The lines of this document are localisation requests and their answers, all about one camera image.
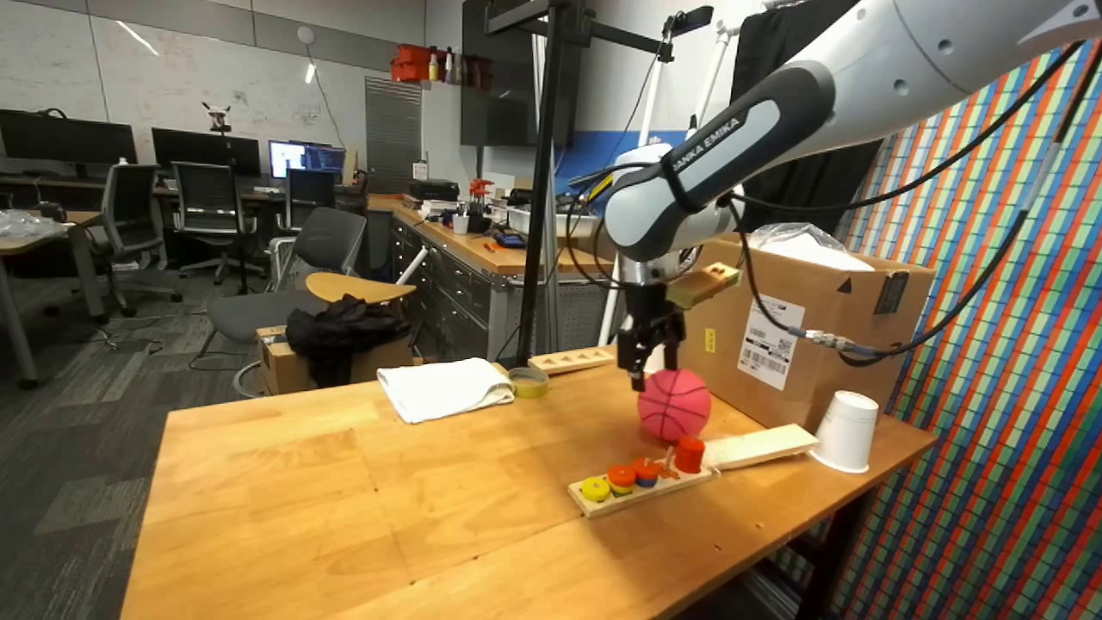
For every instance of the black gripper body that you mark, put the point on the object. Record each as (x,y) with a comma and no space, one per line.
(655,308)

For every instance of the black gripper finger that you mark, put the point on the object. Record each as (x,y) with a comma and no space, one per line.
(672,346)
(631,364)

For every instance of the pink basketball toy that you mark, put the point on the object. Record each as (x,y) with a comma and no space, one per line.
(675,404)

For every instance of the pale wooden strip with holes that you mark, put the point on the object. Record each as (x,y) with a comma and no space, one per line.
(569,364)

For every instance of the tan block with green ends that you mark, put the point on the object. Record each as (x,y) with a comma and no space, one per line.
(711,280)

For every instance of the small yellow-green bowl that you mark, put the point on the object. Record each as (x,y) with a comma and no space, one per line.
(530,382)

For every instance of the red cylinder block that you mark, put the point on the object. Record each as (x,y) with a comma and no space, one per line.
(691,457)

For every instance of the blue board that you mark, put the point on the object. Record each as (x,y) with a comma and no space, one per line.
(595,157)

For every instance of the white plastic bag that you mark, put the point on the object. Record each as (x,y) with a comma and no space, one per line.
(809,247)

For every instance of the large cardboard shipping box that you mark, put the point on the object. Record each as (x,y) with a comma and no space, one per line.
(856,311)

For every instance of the wooden counter with drawers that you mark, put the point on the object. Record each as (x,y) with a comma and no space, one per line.
(460,287)

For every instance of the white folded cloth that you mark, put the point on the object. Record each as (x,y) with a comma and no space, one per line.
(443,386)

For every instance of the white paper cup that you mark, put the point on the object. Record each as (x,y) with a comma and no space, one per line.
(848,433)

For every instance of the black curtain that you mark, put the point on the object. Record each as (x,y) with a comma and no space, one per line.
(828,184)

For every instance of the round wooden stool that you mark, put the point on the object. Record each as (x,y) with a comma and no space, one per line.
(354,287)

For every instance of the black office chair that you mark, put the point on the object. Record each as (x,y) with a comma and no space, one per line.
(207,200)
(130,211)
(345,327)
(310,194)

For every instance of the wooden work table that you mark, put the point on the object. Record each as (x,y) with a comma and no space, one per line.
(345,495)

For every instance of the grey door panel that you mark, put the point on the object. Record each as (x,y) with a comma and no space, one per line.
(392,132)

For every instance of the grey office chair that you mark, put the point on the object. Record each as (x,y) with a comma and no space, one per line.
(327,243)

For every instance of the red storage box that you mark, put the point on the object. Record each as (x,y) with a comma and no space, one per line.
(412,62)

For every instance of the small cardboard floor box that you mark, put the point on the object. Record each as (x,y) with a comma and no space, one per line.
(275,364)

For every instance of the colourful woven backdrop cloth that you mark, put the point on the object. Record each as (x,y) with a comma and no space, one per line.
(1010,482)

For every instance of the lit blue computer monitor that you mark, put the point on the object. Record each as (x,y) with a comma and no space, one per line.
(305,160)

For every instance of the dark computer monitor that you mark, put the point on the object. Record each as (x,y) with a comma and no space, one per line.
(207,149)

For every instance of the office desk with clutter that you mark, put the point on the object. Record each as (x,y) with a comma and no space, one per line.
(85,219)

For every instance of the wide dark monitor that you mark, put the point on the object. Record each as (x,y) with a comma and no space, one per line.
(62,140)

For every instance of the black camera stand pole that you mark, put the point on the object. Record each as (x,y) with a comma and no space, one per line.
(539,230)

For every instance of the dark wall panel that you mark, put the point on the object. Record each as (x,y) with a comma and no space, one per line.
(498,108)

